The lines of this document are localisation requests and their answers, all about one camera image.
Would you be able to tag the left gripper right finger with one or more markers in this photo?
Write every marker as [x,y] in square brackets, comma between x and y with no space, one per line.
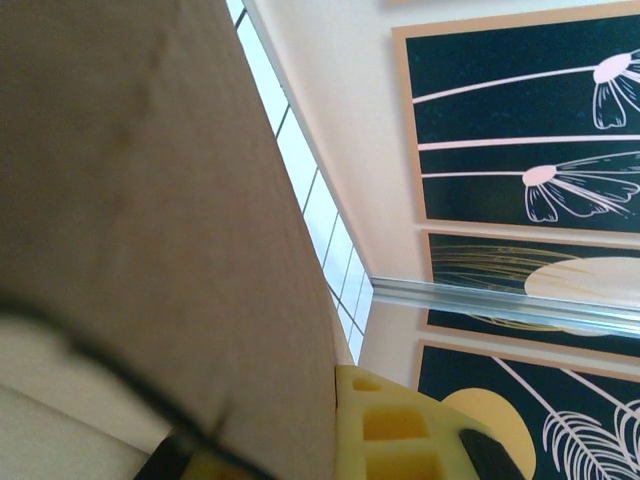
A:
[400,440]

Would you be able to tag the brown cardboard box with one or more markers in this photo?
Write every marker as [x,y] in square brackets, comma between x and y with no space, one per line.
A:
[150,200]

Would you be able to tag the orange oval feather wall panel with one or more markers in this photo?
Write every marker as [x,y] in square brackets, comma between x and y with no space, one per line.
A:
[600,380]

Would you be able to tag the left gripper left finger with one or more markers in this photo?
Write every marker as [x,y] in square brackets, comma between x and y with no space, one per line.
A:
[215,467]

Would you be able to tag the pink circle gold lines panel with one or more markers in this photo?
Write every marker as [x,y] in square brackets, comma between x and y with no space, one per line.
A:
[500,260]

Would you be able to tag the aluminium corner post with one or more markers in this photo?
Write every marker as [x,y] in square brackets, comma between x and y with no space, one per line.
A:
[500,305]

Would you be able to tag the pink flowers wall panel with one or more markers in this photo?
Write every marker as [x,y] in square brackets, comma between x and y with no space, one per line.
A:
[500,125]

